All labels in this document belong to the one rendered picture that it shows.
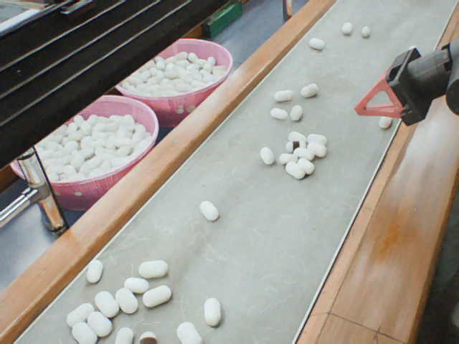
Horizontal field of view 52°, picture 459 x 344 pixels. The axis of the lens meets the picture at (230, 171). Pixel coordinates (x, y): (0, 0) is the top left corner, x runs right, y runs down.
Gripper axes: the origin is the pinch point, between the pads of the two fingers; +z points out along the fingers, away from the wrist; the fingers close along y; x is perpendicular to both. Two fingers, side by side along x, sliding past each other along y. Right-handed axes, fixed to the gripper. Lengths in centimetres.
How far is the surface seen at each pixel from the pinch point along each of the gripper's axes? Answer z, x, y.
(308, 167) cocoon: 11.5, 4.1, 3.4
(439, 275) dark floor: 39, 78, -50
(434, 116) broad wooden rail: -0.8, 12.8, -17.2
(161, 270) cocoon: 19.3, -1.9, 30.6
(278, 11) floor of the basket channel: 47, -15, -73
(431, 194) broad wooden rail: -3.2, 15.1, 3.1
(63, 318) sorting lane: 26.6, -5.5, 41.1
